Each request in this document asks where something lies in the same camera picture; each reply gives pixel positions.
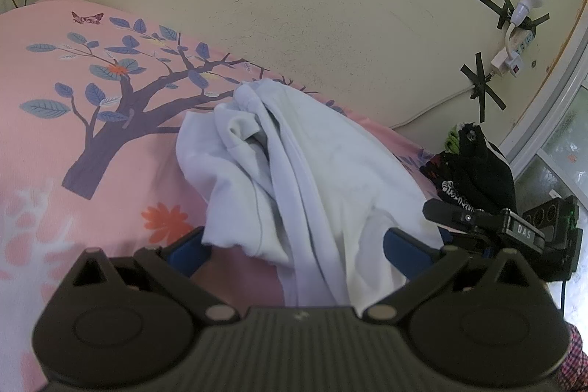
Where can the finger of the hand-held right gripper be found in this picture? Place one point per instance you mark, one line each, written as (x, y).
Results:
(464, 220)
(477, 246)

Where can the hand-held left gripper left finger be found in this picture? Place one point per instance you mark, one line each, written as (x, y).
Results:
(188, 255)

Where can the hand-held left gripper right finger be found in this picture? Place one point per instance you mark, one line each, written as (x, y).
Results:
(404, 250)

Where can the white printed t-shirt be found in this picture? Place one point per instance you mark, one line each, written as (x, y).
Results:
(330, 171)

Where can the person's right forearm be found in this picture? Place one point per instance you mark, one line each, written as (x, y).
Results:
(576, 360)

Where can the pile of dark clothes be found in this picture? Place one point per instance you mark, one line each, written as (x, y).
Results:
(482, 176)

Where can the black tape cross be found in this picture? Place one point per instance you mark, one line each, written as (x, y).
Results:
(503, 4)
(480, 86)

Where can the white plug adapter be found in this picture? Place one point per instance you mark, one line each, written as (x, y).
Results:
(505, 63)

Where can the pink tree print bedsheet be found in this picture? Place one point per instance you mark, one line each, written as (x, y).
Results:
(36, 171)

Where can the white power strip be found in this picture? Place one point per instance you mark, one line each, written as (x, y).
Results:
(523, 39)

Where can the window frame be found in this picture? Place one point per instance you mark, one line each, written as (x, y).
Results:
(542, 116)

